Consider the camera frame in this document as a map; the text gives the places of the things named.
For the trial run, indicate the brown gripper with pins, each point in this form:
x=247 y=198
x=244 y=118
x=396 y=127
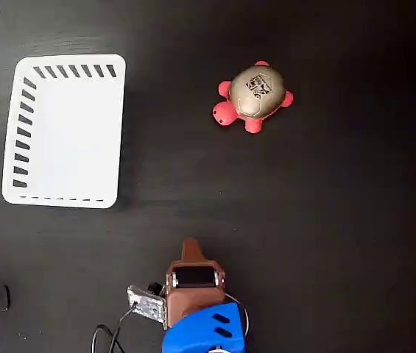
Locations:
x=197 y=298

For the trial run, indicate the white plastic basket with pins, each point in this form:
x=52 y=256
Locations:
x=75 y=139

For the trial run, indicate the red turtle toy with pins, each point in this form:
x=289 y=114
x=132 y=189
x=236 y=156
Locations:
x=257 y=92

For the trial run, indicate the small camera circuit board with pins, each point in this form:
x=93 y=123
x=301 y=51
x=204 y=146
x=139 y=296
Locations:
x=145 y=303

